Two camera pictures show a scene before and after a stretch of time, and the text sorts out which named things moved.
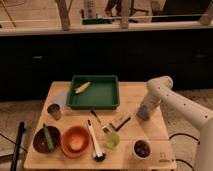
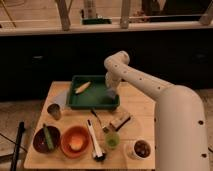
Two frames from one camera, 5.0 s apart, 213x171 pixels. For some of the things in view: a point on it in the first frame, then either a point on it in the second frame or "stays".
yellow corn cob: (79, 90) stays
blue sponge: (144, 112) -> (110, 99)
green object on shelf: (97, 21) stays
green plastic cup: (112, 140) stays
